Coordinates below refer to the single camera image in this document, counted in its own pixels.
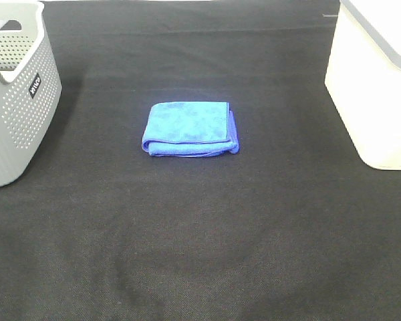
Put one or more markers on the blue microfiber towel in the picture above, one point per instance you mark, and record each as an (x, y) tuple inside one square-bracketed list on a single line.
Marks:
[(190, 129)]

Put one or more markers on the black fabric table mat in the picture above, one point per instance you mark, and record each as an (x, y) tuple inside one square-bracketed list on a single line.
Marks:
[(292, 227)]

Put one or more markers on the white plastic basket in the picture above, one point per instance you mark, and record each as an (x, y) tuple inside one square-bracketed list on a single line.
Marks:
[(363, 78)]

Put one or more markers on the grey perforated plastic basket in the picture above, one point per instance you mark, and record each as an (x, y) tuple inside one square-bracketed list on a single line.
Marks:
[(30, 86)]

